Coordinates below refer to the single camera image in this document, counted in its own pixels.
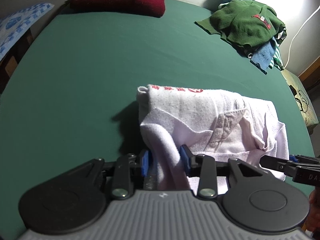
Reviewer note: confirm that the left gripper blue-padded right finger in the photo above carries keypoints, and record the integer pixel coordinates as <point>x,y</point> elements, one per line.
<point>203,167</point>

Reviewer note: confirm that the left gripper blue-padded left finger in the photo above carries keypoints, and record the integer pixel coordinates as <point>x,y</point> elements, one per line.
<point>130,173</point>

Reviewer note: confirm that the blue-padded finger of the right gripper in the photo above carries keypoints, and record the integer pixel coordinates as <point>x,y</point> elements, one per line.
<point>293,159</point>
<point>273,163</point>

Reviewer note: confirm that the white polo shirt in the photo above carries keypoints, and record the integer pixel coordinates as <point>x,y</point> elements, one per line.
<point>218,123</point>

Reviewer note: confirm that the person's right hand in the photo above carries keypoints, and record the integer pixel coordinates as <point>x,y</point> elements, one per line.
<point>312,221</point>

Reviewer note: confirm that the green white striped shirt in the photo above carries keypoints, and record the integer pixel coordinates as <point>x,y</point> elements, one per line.
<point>276,60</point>

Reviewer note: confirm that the blue knit garment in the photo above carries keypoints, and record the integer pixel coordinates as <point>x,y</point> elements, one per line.
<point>263,55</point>

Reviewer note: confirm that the dark green knit sweater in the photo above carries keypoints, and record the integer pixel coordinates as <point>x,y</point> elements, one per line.
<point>246,24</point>

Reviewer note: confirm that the blue white patterned cloth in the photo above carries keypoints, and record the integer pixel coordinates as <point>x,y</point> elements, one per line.
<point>15,25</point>

